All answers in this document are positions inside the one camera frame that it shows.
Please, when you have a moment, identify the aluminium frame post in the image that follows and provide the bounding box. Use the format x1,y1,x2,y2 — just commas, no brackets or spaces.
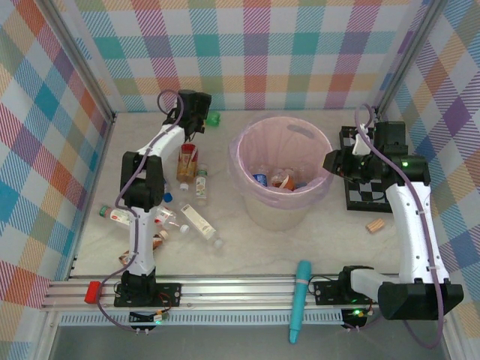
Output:
43,0,117,131
373,0,448,121

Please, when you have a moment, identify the brown coffee bottle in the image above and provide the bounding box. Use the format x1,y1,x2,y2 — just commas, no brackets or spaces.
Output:
118,229,170,268

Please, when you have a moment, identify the clear bottle with red print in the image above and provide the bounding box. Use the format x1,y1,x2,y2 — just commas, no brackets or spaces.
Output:
153,205,191,236

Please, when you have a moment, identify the small wooden block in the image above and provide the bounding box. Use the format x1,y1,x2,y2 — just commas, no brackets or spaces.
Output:
366,218,386,236

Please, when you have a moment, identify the black grey chessboard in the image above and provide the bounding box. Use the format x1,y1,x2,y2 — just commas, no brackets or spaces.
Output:
338,125,394,213

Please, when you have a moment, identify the small black controller board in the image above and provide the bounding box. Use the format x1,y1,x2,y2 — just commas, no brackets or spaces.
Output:
129,309,170,335
340,307,371,333

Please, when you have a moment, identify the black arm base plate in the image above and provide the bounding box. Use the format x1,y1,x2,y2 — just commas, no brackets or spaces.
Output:
113,283,183,308
313,280,383,307

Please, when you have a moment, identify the red block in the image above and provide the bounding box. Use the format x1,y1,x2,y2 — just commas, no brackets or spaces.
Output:
85,280,103,304

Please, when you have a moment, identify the teal pen-shaped tool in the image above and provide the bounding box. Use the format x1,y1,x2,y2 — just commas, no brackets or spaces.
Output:
288,259,314,344

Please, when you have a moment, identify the bin with plastic liner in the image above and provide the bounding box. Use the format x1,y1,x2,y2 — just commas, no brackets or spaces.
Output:
227,115,335,211

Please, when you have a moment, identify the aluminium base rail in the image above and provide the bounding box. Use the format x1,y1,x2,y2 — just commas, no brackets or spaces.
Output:
40,273,455,311

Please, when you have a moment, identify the white green-label bottle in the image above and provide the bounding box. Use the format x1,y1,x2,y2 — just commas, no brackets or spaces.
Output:
98,204,132,226

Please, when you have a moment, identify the clear bottle tall white label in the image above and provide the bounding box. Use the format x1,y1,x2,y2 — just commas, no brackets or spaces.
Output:
179,203,225,248

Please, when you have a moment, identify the beige plastic waste bin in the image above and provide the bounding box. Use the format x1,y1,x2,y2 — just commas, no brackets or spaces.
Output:
228,115,335,233

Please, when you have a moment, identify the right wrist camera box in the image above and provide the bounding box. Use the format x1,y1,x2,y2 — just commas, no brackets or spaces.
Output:
351,122,372,155

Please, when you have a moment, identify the clear bottle with white cap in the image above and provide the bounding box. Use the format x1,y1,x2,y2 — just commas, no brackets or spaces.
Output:
164,179,191,193

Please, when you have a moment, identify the white slotted cable duct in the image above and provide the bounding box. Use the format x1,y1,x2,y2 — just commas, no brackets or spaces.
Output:
59,313,344,326

